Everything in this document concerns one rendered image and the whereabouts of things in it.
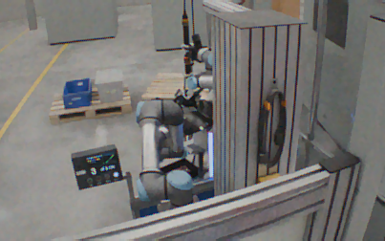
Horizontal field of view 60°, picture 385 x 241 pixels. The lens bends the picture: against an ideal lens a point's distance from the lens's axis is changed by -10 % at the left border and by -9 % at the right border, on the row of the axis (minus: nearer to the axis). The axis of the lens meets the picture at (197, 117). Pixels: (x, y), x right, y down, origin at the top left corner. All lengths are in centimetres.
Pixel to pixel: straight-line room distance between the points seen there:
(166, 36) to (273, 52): 677
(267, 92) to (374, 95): 75
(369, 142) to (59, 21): 936
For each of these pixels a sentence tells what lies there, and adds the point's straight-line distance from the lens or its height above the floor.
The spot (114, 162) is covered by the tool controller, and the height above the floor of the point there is 119.
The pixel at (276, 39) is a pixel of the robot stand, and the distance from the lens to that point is 117.
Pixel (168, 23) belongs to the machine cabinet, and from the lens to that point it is 782.
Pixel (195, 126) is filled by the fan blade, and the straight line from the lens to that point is 232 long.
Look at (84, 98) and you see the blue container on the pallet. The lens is 529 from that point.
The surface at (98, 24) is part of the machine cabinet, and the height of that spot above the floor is 41.
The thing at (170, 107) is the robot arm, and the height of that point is 147.
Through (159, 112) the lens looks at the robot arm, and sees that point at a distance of 188.
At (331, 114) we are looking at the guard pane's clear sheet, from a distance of 233.
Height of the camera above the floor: 228
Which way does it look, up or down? 27 degrees down
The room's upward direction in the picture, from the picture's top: 2 degrees counter-clockwise
